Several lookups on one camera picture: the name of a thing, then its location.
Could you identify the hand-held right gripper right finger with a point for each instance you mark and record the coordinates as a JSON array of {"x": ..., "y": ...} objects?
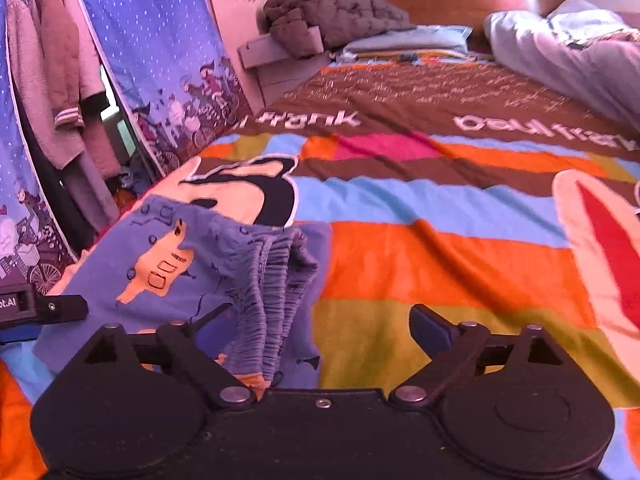
[{"x": 427, "y": 330}]

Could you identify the light blue pillow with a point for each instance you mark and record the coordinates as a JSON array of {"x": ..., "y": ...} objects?
[{"x": 410, "y": 40}]

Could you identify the pale grey quilt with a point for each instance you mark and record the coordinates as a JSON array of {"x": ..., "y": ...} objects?
[{"x": 565, "y": 55}]

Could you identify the grey bedside shelf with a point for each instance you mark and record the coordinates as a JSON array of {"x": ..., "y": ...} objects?
[{"x": 280, "y": 67}]

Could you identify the colourful printed blanket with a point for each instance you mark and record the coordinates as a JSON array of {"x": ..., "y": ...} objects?
[{"x": 450, "y": 260}]

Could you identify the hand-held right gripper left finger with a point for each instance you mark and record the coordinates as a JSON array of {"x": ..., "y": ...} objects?
[{"x": 200, "y": 360}]

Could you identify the brown jacket with striped cuff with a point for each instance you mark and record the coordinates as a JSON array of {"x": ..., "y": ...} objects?
[{"x": 70, "y": 60}]

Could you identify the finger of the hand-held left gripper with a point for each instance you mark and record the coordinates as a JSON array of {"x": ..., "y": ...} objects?
[{"x": 62, "y": 308}]

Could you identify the wooden headboard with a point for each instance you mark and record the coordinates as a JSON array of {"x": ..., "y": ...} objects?
[{"x": 450, "y": 0}]

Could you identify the pink fleece jacket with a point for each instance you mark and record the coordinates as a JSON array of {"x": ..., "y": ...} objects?
[{"x": 35, "y": 85}]

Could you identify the blue printed wardrobe curtain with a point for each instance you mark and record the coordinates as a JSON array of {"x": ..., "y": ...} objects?
[
  {"x": 25, "y": 230},
  {"x": 150, "y": 50}
]

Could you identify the blue printed pants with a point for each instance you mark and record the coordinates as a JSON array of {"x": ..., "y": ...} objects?
[{"x": 150, "y": 260}]

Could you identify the brown puffer jacket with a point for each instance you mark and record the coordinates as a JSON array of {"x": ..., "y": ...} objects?
[{"x": 335, "y": 15}]

